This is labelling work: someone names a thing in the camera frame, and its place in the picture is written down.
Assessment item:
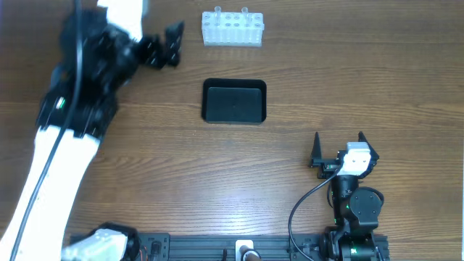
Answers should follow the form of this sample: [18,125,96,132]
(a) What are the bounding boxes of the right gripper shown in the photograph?
[308,131,381,180]

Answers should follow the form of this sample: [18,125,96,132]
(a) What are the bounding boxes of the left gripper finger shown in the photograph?
[165,20,186,68]
[139,33,168,70]

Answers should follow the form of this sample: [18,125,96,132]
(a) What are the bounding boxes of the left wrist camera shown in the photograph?
[96,0,152,41]

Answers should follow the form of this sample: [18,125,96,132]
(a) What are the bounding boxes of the mounting rail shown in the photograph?
[68,231,391,261]

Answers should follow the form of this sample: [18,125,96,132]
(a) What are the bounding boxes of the white test tube rack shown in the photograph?
[201,10,265,48]

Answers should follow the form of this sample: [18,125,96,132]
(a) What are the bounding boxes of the black tray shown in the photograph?
[201,78,268,126]

